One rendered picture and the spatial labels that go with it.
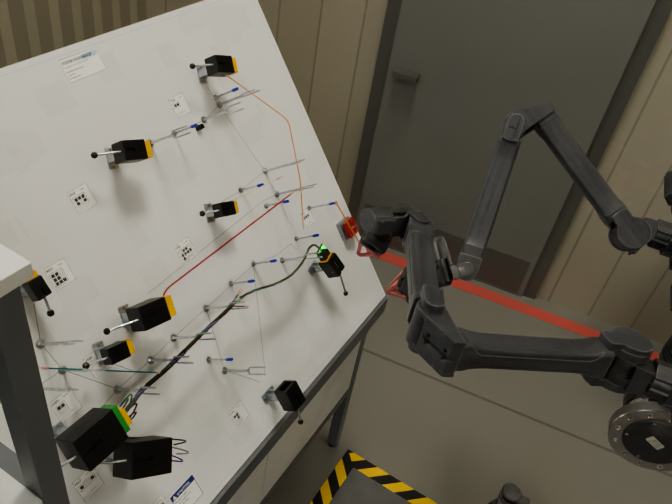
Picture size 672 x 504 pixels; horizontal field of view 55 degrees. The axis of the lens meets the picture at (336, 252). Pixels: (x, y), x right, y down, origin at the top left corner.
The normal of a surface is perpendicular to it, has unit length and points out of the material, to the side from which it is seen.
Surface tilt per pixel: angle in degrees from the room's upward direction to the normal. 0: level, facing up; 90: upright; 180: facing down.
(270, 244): 53
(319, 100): 90
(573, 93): 90
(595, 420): 0
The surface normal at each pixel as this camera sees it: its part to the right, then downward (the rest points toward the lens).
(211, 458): 0.77, -0.11
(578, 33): -0.38, 0.55
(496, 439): 0.15, -0.76
